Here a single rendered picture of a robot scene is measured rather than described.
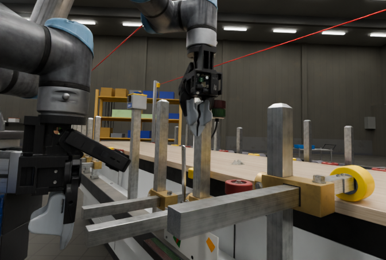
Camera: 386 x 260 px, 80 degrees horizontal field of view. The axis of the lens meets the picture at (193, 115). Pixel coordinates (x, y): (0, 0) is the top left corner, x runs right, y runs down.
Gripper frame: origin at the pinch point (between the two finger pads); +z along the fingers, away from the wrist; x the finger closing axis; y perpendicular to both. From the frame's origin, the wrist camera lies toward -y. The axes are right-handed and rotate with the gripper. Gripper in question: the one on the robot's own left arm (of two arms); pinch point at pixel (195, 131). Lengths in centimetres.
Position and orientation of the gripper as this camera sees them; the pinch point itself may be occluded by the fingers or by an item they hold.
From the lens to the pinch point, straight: 58.1
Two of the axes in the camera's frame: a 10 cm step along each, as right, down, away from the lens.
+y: 3.5, -0.6, -9.3
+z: -0.3, 10.0, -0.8
